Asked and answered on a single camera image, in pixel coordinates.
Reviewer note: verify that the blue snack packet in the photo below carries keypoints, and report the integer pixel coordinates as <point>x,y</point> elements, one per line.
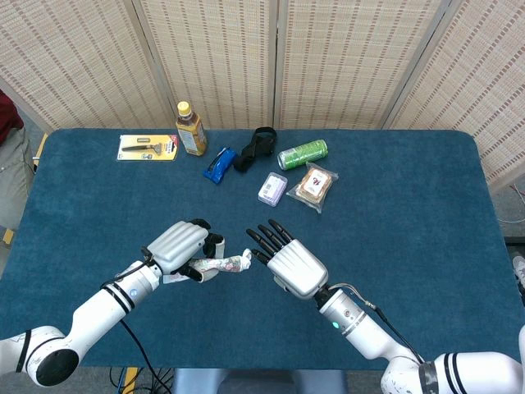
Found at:
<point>220,165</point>

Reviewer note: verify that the green drink can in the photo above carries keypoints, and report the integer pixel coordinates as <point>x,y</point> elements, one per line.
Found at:
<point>303,154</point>

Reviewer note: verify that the grey shoe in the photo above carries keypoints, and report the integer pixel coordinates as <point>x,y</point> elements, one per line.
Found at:
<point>519,271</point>

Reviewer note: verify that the small white tube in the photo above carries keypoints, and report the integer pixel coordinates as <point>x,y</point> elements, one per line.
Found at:
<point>229,262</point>

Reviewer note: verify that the woven bamboo screen panel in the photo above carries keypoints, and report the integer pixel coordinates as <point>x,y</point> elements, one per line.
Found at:
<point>209,57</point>
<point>348,61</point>
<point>484,90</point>
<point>78,61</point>

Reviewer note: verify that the yellow capped tea bottle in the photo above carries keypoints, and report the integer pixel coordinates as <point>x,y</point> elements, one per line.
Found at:
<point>192,135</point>

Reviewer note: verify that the blue grey chair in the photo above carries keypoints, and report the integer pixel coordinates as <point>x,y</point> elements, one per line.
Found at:
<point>262,382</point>

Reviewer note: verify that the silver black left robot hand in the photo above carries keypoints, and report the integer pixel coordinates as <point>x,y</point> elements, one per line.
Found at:
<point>176,244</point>

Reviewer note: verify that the yellow wooden bar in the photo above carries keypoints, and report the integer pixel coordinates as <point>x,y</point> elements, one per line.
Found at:
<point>41,145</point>

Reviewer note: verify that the yellow razor blister pack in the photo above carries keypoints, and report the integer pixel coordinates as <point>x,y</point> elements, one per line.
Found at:
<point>147,148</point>

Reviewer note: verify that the small white box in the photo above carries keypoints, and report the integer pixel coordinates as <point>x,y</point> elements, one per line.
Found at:
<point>271,189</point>

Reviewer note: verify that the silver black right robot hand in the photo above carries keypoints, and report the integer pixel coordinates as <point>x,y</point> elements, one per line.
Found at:
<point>295,268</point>

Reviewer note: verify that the blue felt table cloth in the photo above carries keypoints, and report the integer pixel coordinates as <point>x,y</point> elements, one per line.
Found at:
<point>389,230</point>

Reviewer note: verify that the bread in clear wrapper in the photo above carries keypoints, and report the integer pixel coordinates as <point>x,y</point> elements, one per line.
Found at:
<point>313,185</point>

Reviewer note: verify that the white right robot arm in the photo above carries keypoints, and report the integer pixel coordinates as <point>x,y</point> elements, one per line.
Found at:
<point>369,336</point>

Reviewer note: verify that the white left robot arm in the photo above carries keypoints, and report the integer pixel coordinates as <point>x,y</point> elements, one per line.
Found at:
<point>98,308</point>

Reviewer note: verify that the person in red shirt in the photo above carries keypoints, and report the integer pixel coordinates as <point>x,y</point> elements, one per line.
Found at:
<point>12,172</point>

